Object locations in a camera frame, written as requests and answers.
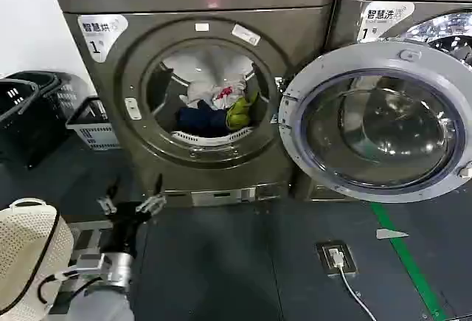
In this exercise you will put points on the steel floor socket box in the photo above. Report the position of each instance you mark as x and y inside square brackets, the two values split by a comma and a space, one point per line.
[324, 262]

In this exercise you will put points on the green floor tape line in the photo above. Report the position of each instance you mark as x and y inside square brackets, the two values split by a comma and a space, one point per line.
[409, 262]

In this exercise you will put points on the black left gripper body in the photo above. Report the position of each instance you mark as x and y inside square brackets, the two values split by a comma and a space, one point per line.
[125, 227]

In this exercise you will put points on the grey dryer with open drum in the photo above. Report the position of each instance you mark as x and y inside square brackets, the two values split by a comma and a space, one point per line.
[295, 114]

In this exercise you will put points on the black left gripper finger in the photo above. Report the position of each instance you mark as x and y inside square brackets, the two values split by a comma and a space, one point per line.
[107, 203]
[152, 203]

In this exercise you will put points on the grey triangular floor marker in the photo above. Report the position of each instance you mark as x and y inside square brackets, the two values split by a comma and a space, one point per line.
[389, 234]

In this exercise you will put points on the white plastic basket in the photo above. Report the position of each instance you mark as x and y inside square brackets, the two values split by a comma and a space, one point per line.
[96, 134]

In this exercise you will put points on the black plastic basket grey rim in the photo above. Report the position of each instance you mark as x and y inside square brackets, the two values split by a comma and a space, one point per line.
[18, 129]

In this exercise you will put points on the round glass dryer door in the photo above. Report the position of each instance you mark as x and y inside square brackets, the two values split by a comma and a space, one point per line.
[380, 129]

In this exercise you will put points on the white garment with red print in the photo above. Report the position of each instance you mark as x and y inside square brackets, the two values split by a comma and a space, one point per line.
[226, 96]

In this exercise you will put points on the cream perforated laundry basket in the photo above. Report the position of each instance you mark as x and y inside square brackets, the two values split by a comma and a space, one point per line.
[26, 258]

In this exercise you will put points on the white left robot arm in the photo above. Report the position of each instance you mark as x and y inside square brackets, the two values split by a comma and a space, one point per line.
[107, 299]

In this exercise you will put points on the white number label on dryer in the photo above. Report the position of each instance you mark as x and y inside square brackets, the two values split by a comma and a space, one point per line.
[101, 31]

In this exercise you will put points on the white number label on washer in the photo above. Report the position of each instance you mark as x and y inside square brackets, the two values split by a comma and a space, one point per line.
[383, 16]

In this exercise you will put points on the yellow-green garment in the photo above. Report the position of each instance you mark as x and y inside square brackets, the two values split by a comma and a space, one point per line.
[239, 112]

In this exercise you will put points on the dark blue garment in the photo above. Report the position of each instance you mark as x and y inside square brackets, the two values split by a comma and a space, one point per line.
[203, 120]

